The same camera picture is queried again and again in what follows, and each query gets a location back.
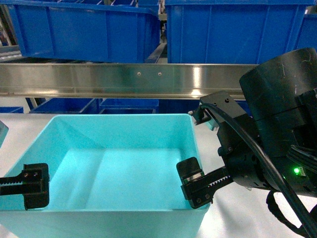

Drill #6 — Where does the large blue bin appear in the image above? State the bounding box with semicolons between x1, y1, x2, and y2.
2;0;160;63
165;0;316;64

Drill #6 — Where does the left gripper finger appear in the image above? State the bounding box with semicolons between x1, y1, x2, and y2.
0;163;50;210

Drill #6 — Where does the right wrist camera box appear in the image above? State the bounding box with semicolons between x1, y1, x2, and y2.
188;91;247;131

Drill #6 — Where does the large blue bin left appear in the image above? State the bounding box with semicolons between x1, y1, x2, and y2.
2;0;160;63

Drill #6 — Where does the stainless steel shelf rail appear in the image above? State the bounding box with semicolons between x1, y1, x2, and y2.
0;63;254;99

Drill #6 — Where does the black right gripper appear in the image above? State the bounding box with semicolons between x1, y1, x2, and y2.
176;121;271;208

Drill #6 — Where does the teal plastic bin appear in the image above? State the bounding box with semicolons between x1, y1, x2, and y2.
0;114;208;238

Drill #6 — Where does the black camera cable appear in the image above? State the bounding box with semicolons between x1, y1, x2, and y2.
199;103;317;238

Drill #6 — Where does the large blue bin right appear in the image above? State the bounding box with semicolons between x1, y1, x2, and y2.
165;0;316;64

